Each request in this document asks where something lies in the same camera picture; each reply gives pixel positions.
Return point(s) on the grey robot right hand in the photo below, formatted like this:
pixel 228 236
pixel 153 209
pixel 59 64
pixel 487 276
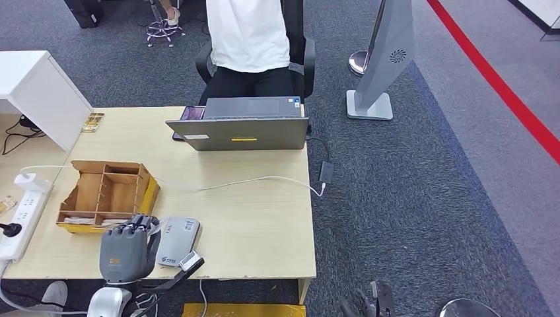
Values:
pixel 358 306

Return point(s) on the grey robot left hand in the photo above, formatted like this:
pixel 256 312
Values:
pixel 124 253

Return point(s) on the stack of room key cards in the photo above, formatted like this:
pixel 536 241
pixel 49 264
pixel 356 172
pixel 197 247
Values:
pixel 83 222

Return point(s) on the grey card reader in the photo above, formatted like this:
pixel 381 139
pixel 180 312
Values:
pixel 179 238

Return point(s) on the wooden card organizer box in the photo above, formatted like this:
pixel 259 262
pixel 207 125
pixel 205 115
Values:
pixel 113 192

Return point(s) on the person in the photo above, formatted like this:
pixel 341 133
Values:
pixel 247 39

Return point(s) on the white desk leg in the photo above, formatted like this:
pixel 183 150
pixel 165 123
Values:
pixel 303 292

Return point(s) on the white shoe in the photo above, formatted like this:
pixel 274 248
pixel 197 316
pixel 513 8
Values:
pixel 56 293

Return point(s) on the white power strip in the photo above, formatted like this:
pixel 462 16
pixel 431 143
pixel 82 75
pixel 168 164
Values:
pixel 24 223

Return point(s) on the chrome round base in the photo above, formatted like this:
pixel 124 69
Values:
pixel 468 309

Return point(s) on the yellow floor tape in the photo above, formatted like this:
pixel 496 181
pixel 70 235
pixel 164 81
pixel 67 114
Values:
pixel 245 310

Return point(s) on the black plug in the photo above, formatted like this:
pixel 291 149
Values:
pixel 11 229

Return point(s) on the white charger plug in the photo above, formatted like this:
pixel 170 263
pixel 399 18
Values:
pixel 33 182

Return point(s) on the black adapter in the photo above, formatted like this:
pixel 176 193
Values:
pixel 326 172

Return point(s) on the black smartphone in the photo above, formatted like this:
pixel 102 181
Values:
pixel 192 113

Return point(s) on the grey laptop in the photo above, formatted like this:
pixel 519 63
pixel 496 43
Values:
pixel 245 133

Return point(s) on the white cabinet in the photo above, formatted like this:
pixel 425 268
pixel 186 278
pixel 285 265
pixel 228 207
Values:
pixel 43 92

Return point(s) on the chrome stool base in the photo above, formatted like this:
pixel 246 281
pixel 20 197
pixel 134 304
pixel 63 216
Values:
pixel 162 30

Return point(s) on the chrome stanchion base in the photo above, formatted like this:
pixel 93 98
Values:
pixel 358 63

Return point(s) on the black bag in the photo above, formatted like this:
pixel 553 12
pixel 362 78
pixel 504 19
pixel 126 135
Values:
pixel 83 13

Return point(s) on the black office chair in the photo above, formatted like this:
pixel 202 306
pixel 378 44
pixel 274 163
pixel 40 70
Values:
pixel 308 61

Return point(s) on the grey sign stand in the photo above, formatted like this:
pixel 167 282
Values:
pixel 389 43

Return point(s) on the red floor tape line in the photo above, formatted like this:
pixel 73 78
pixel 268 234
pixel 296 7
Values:
pixel 490 74

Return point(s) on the white board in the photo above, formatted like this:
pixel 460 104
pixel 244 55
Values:
pixel 540 8

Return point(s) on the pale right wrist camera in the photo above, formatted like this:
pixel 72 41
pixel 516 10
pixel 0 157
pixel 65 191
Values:
pixel 373 286

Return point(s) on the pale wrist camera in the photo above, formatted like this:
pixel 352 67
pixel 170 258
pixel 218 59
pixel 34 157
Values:
pixel 373 286
pixel 189 260

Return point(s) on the black right camera bracket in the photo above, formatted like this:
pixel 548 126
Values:
pixel 385 299

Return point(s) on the black camera bracket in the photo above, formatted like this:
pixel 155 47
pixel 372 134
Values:
pixel 175 280
pixel 385 299

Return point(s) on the black left camera bracket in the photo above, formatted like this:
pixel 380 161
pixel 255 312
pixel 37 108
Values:
pixel 175 280

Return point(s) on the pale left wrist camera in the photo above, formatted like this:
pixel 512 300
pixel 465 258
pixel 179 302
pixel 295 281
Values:
pixel 189 260

